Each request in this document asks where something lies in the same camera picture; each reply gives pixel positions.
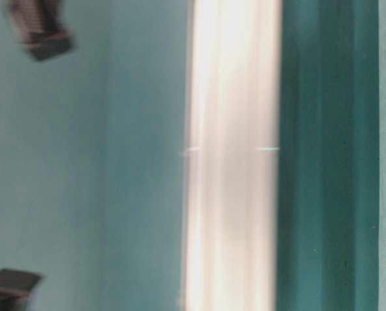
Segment large aluminium extrusion rail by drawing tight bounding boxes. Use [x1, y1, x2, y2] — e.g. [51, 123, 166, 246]
[182, 1, 283, 310]

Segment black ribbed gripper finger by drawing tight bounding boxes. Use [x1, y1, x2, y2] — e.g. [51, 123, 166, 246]
[6, 0, 73, 62]
[0, 268, 43, 311]

